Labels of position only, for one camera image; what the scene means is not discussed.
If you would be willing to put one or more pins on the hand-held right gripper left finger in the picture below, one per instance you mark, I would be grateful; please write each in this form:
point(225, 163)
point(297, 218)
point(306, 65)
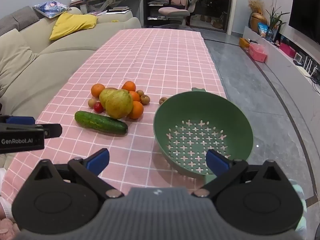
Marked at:
point(98, 160)

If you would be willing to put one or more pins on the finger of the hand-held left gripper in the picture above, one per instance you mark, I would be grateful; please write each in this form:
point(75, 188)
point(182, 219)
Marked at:
point(50, 130)
point(22, 120)

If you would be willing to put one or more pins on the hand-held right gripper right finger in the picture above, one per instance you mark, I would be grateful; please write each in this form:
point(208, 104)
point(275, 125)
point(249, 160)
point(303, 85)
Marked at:
point(216, 161)

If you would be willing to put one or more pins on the green cucumber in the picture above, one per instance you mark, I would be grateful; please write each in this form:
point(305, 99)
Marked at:
point(100, 123)

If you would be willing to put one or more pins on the green colander bowl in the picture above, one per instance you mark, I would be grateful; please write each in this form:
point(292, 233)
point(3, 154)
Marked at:
point(202, 120)

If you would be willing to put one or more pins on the brown longan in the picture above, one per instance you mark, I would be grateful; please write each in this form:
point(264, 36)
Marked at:
point(145, 99)
point(163, 100)
point(91, 102)
point(140, 93)

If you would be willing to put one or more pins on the red tomato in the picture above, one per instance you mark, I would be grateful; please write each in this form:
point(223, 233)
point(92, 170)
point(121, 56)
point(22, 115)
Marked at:
point(98, 107)

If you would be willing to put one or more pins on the yellow-green pear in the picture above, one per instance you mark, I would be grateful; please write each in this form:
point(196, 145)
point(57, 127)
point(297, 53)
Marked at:
point(119, 103)
point(105, 95)

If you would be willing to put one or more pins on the orange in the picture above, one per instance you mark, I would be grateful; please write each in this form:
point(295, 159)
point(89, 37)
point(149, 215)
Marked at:
point(135, 96)
point(128, 86)
point(98, 90)
point(136, 110)

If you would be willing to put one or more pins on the beige pillow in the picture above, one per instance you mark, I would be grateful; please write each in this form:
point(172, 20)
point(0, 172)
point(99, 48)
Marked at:
point(15, 60)

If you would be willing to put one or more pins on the beige sofa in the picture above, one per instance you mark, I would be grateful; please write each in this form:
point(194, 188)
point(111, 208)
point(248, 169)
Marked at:
point(62, 62)

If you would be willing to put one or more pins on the pink fluffy cloth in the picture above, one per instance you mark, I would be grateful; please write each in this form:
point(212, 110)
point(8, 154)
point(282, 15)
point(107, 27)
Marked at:
point(7, 227)

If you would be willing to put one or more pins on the grey textured cushion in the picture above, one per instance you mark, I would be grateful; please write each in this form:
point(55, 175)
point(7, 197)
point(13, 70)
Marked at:
point(17, 21)

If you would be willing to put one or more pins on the yellow cushion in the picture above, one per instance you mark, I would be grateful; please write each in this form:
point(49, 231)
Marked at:
point(72, 25)

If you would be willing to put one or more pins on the pink checked tablecloth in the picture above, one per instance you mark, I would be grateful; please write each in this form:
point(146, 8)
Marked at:
point(155, 62)

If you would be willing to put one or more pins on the blue printed cushion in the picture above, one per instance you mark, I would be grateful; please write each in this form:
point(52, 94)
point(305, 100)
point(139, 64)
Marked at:
point(51, 8)

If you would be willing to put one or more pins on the pink plastic box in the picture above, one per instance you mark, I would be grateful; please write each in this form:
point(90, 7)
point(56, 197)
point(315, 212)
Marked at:
point(257, 52)

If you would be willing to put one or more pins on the white television cabinet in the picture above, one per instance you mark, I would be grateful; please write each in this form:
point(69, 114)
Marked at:
point(280, 62)

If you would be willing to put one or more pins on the orange box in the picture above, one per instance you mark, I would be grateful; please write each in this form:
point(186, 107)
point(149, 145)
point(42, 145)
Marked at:
point(243, 43)

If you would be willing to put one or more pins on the magenta box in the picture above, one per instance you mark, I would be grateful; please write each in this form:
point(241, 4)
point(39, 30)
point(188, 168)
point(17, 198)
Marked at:
point(287, 50)

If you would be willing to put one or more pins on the white router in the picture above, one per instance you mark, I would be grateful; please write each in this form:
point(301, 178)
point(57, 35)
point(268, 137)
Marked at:
point(310, 67)

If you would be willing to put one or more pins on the blue glass jar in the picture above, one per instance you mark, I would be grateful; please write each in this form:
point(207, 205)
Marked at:
point(269, 35)

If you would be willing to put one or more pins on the brown shoe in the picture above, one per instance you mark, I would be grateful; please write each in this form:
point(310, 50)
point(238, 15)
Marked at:
point(217, 24)

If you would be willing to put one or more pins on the blue snack bag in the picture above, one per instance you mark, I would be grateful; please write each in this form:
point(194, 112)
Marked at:
point(262, 30)

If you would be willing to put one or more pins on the stack of dark books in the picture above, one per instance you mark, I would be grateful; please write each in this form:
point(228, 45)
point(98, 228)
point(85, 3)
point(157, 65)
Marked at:
point(119, 9)

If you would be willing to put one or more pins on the brown round vase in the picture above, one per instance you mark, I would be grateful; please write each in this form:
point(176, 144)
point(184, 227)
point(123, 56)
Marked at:
point(257, 22)

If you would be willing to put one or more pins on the green potted plant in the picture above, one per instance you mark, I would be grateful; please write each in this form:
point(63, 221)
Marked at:
point(275, 20)

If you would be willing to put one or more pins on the dried flower bunch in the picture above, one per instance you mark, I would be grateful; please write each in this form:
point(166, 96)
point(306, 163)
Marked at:
point(255, 5)

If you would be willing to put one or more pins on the black shelf unit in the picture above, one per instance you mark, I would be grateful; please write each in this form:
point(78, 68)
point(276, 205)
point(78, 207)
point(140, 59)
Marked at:
point(156, 0)

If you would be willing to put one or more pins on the black television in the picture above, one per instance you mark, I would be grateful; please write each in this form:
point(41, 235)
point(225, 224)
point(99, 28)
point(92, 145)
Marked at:
point(306, 12)

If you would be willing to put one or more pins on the small white frame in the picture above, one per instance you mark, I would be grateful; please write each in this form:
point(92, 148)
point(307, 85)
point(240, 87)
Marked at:
point(298, 58)

